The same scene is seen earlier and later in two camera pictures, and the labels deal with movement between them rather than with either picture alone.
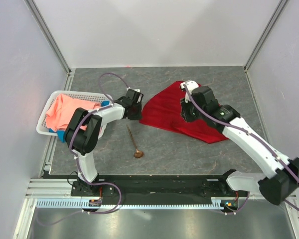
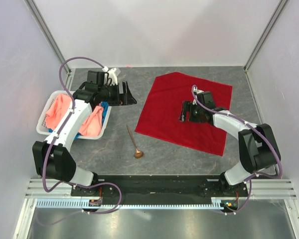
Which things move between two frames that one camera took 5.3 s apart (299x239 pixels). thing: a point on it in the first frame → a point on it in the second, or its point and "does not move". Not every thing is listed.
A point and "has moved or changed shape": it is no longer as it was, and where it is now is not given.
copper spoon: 137,154 does not move
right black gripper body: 191,111 does not move
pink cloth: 62,107 does not move
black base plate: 153,186 does not move
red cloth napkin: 163,110 has moved or changed shape
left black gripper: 138,116 → 126,100
